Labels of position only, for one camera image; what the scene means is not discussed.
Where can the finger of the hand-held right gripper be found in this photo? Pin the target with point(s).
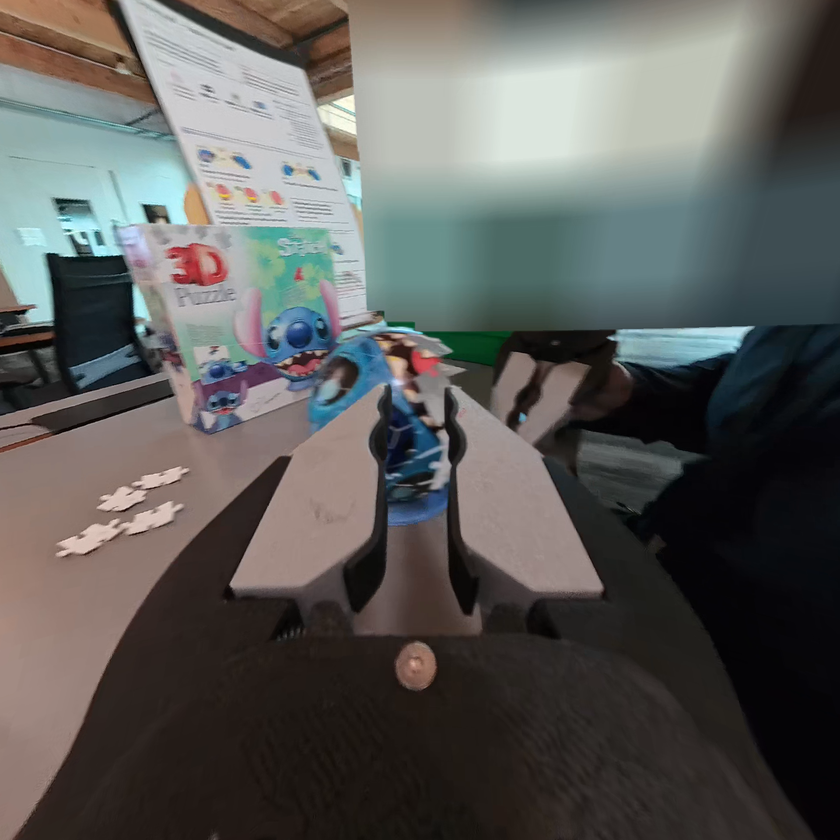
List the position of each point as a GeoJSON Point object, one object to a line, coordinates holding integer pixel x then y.
{"type": "Point", "coordinates": [508, 387]}
{"type": "Point", "coordinates": [558, 400]}

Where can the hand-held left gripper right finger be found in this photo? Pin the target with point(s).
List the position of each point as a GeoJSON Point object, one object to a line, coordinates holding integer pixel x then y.
{"type": "Point", "coordinates": [518, 525]}

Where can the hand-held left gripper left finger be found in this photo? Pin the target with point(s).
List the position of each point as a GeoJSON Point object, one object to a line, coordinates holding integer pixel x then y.
{"type": "Point", "coordinates": [308, 518]}

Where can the blue puzzle ball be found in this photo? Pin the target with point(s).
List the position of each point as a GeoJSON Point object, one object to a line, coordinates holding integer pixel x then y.
{"type": "Point", "coordinates": [341, 394]}

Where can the person's right forearm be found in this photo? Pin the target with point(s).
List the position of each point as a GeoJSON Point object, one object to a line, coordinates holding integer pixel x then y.
{"type": "Point", "coordinates": [722, 387]}

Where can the white puzzle piece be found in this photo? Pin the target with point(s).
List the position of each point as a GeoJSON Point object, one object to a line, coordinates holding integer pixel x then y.
{"type": "Point", "coordinates": [121, 500]}
{"type": "Point", "coordinates": [152, 518]}
{"type": "Point", "coordinates": [88, 539]}
{"type": "Point", "coordinates": [161, 478]}

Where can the colourful puzzle box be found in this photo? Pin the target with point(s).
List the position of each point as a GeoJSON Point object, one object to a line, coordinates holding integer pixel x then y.
{"type": "Point", "coordinates": [210, 341]}

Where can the puzzle instruction sheet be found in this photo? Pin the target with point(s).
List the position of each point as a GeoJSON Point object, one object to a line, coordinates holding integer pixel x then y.
{"type": "Point", "coordinates": [249, 118]}

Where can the person's right hand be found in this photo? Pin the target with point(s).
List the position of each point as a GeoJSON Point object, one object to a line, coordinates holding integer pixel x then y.
{"type": "Point", "coordinates": [610, 394]}

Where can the black office chair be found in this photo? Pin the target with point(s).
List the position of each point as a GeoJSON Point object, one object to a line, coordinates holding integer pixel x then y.
{"type": "Point", "coordinates": [92, 308]}

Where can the wooden background desk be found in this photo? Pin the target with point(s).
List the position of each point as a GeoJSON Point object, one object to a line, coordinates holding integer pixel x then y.
{"type": "Point", "coordinates": [26, 338]}

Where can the dark wall window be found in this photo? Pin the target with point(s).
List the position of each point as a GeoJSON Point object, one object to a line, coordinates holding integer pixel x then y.
{"type": "Point", "coordinates": [79, 226]}

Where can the white wall notice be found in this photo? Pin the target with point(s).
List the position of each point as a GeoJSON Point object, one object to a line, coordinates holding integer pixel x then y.
{"type": "Point", "coordinates": [31, 236]}

